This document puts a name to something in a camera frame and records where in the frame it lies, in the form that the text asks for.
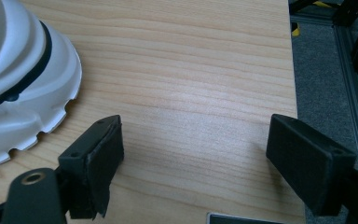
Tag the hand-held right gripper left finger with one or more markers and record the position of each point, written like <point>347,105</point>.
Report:
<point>90,161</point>

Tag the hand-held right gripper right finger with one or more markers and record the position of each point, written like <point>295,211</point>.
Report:
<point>307,161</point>

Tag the white and black sneaker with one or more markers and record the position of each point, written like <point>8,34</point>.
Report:
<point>15,62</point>

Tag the yellow and black floor tape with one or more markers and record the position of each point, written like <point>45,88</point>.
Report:
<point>296,30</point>

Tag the metal floor rail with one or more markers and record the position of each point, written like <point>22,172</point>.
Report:
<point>355,93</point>

